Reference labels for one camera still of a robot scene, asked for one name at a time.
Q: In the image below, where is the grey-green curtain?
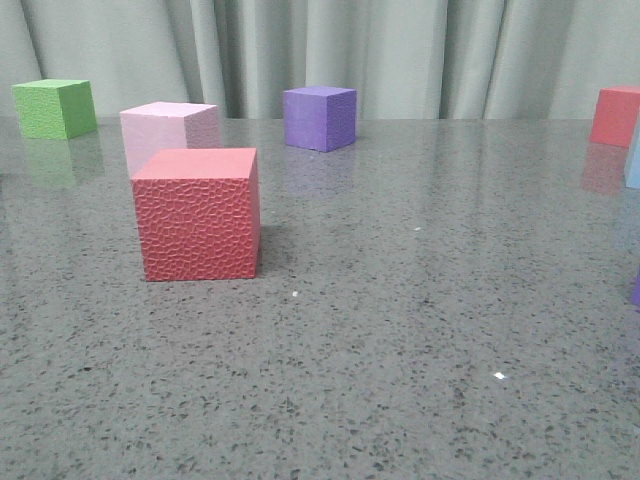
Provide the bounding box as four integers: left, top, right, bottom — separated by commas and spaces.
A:
1, 1, 639, 119

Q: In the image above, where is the green foam cube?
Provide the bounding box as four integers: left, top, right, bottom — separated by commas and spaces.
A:
11, 79, 97, 140

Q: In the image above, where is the red textured foam cube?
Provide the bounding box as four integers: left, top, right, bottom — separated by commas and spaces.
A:
131, 148, 261, 281

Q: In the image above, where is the red foam cube far right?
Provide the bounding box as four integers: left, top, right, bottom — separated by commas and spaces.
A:
589, 85, 640, 148

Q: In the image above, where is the pink foam cube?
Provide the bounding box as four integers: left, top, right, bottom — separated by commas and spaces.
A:
119, 101, 222, 176

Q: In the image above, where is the purple cube at right edge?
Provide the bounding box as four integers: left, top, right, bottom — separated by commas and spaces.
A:
631, 275, 640, 306

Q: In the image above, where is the purple foam cube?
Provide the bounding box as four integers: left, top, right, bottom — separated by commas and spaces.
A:
282, 86, 357, 152

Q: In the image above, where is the light blue foam cube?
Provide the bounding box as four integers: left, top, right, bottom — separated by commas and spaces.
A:
624, 135, 640, 189

